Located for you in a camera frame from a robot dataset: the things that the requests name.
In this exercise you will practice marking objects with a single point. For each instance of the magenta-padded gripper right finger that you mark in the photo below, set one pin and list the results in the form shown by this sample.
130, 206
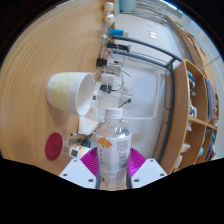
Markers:
146, 171

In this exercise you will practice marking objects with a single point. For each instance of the small dark blue bottle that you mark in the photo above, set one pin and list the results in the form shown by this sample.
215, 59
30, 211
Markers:
86, 143

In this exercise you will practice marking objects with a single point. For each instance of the wooden shelf unit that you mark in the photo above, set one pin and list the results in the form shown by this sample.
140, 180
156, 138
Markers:
180, 116

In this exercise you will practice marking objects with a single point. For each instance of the white cup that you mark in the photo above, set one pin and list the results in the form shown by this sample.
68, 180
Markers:
65, 90

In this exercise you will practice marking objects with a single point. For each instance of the clear plastic water bottle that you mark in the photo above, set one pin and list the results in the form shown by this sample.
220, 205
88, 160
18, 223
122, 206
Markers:
113, 150

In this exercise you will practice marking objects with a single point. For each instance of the light blue pillow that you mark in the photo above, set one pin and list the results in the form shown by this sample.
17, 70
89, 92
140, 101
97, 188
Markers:
128, 5

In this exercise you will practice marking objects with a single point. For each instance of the small white digital clock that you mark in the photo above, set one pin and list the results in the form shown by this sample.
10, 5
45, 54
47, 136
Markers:
75, 152

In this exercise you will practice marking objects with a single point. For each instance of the white power adapter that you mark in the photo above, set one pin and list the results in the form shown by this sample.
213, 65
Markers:
107, 80

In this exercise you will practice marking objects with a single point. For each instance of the white crumpled paper bag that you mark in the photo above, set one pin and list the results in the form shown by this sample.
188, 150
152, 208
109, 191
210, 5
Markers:
87, 123

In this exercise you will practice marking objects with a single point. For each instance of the dark metal desk frame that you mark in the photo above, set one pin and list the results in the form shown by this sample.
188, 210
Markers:
170, 83

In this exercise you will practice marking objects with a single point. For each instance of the small white round object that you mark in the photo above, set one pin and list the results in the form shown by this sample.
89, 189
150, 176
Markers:
109, 6
109, 18

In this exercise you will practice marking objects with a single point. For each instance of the flat round red coaster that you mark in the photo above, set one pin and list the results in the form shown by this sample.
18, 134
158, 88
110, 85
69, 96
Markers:
53, 146

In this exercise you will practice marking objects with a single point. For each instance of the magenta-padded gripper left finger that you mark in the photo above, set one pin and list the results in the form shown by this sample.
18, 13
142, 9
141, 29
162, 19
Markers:
78, 171

